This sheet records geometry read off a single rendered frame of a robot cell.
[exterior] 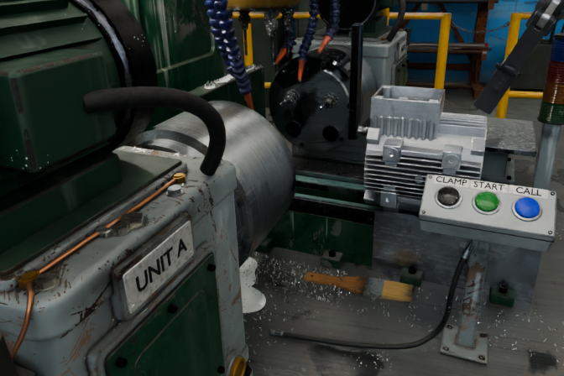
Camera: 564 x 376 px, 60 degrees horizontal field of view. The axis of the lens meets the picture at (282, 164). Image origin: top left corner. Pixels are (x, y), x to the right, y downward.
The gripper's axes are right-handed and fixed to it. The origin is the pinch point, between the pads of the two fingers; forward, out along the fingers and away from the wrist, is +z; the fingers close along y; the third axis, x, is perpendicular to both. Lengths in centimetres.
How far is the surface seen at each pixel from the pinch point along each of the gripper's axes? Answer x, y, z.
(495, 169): 12, -56, 34
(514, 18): -12, -251, 25
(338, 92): -29.3, -26.1, 25.3
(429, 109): -7.2, -3.3, 9.2
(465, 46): -46, -463, 99
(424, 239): 4.8, -0.5, 30.2
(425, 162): -2.8, -0.7, 16.9
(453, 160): 1.0, 0.9, 13.1
